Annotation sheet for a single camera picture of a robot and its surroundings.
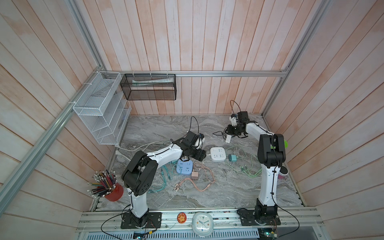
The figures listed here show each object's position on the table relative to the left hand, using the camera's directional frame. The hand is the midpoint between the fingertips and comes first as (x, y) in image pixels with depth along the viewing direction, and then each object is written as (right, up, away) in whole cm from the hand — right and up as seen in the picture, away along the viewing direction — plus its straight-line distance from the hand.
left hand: (200, 155), depth 90 cm
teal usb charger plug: (-16, -5, +2) cm, 17 cm away
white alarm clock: (-1, -29, -20) cm, 35 cm away
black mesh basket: (-35, +47, +14) cm, 60 cm away
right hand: (+21, +16, +17) cm, 31 cm away
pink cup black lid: (+47, -10, -6) cm, 48 cm away
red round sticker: (-11, -29, -16) cm, 34 cm away
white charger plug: (+20, +10, +10) cm, 24 cm away
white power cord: (-37, +4, +11) cm, 39 cm away
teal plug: (+21, -2, +3) cm, 21 cm away
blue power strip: (-10, -7, 0) cm, 12 cm away
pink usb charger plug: (-4, -11, -4) cm, 12 cm away
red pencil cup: (-48, -12, -17) cm, 52 cm away
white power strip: (+12, 0, +5) cm, 13 cm away
